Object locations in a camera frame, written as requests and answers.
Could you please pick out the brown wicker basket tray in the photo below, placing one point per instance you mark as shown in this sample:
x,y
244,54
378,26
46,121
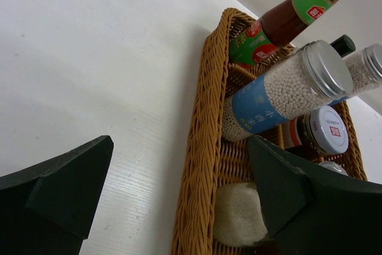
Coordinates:
x,y
210,160

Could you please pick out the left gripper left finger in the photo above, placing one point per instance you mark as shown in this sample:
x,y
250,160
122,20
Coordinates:
x,y
49,208

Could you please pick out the white lid spice jar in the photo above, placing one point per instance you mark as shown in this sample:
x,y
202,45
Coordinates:
x,y
344,45
319,133

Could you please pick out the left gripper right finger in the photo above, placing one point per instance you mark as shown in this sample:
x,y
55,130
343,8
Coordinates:
x,y
309,209

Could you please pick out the blue label bead jar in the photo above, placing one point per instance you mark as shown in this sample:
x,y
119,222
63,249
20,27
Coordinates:
x,y
365,69
313,76

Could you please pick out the black top salt grinder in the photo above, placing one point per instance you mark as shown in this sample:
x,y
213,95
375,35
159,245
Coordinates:
x,y
254,213

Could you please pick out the red sauce bottle yellow cap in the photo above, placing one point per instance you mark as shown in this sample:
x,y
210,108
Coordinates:
x,y
275,29

